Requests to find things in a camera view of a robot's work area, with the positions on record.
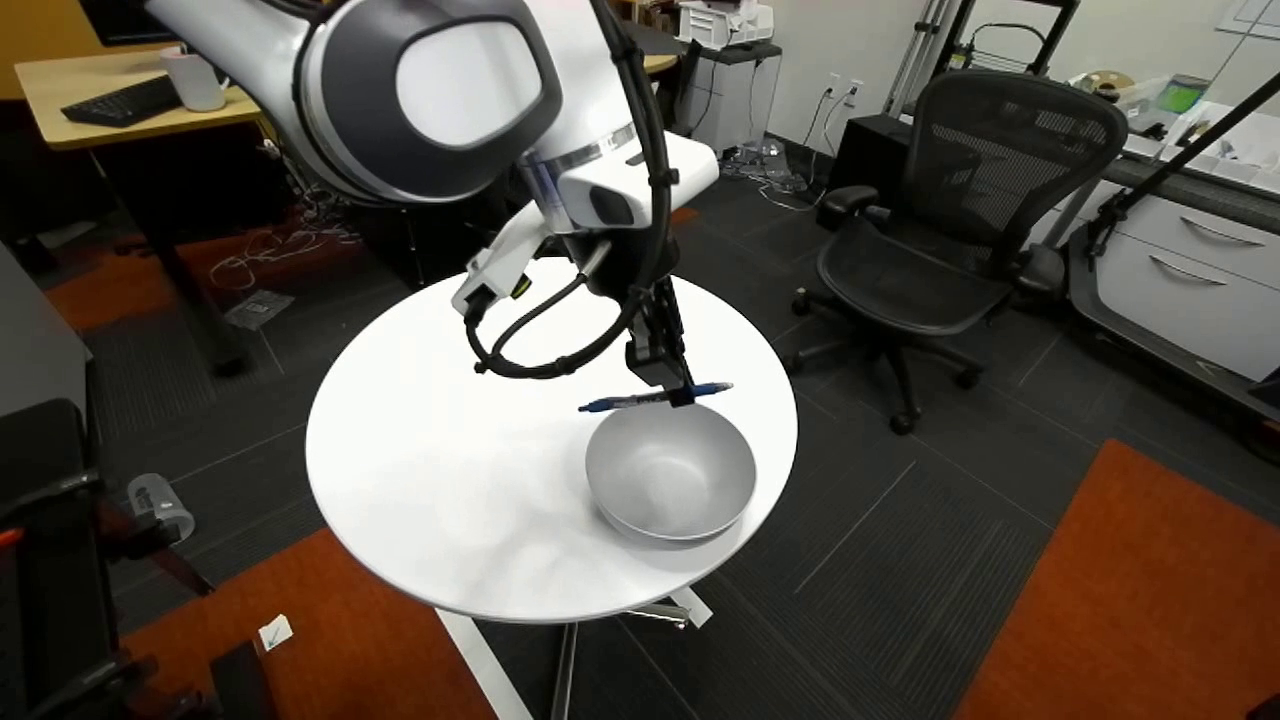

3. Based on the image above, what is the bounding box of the grey cylinder knob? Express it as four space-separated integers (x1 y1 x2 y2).
122 468 200 547

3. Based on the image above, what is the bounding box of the white table base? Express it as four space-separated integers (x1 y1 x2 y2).
437 583 720 720

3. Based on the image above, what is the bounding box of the black box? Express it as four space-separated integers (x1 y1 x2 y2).
828 109 926 209

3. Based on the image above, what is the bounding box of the blue pen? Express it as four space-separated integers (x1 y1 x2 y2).
576 382 736 418

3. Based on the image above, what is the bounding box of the black mesh office chair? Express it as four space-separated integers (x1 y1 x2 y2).
783 66 1131 441

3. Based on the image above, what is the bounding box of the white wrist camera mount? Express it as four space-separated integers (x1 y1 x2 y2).
448 209 557 322

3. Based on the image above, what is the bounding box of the white drawer cabinet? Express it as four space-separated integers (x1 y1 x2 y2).
1062 123 1280 393

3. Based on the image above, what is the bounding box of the black keyboard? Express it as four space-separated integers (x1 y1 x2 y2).
56 71 193 131

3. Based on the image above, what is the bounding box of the white plastic container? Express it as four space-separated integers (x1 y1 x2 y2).
162 49 232 117

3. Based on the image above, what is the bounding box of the small white floor tag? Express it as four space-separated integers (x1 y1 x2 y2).
253 611 299 656

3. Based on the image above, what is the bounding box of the wooden desk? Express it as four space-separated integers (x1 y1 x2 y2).
10 40 267 383

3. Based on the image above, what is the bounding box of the black tripod pole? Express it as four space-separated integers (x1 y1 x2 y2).
1079 69 1280 262

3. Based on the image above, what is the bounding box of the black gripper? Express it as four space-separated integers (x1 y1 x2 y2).
612 236 703 407

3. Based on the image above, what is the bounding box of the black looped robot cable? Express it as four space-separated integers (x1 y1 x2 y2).
462 262 639 383

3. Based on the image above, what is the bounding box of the black side cabinet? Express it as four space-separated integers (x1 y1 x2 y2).
0 246 135 720

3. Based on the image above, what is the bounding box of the white bowl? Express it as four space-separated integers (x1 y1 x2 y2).
578 399 760 547

